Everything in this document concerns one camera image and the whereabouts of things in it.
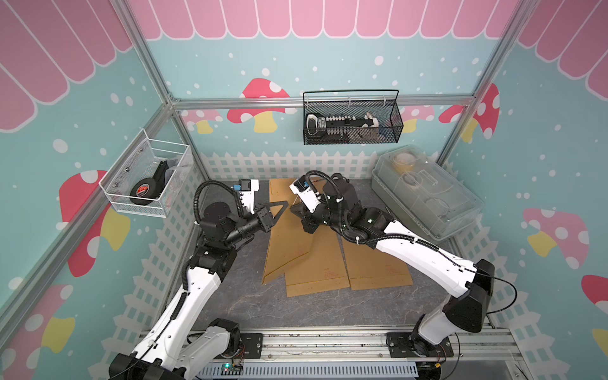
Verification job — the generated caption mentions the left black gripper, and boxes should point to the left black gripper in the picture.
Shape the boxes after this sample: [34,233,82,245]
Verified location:
[225,201,288,246]

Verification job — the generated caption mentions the brown kraft file bag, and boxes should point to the brown kraft file bag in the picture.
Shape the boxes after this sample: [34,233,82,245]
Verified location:
[285,226,350,298]
[262,178,313,285]
[341,238,413,291]

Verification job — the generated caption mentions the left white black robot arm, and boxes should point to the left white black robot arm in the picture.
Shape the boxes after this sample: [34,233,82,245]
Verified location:
[109,180,289,379]

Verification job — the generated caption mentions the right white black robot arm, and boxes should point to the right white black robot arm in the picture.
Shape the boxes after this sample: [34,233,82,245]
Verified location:
[290,170,499,357]

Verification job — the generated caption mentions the clear plastic storage box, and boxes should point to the clear plastic storage box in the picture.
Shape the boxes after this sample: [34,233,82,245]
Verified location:
[371,145,484,242]

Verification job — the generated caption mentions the black tape roll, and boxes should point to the black tape roll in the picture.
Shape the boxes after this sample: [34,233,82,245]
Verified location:
[129,177,158,206]

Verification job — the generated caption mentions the green lit circuit board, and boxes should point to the green lit circuit board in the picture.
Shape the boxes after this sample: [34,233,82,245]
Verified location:
[221,363,244,376]

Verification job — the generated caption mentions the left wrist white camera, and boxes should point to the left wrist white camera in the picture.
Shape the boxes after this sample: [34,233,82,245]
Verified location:
[233,179,260,214]

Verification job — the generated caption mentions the wrist white camera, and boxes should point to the wrist white camera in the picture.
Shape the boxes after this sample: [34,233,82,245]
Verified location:
[233,179,260,214]
[289,176,321,213]

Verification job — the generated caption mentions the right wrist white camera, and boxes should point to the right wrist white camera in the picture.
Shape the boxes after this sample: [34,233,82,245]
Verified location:
[289,176,321,213]

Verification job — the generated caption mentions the black wire mesh basket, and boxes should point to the black wire mesh basket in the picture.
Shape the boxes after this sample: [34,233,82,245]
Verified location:
[302,90,404,145]

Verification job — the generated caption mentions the clear acrylic wall bin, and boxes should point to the clear acrylic wall bin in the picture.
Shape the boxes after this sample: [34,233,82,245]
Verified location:
[99,131,193,218]

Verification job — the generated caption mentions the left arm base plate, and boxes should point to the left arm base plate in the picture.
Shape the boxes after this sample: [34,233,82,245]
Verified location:
[196,332,264,360]

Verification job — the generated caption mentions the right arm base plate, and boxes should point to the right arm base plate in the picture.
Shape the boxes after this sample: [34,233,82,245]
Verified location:
[386,332,454,361]

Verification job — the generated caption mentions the aluminium front rail frame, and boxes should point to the aluminium front rail frame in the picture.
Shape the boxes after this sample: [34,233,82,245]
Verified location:
[127,325,523,380]

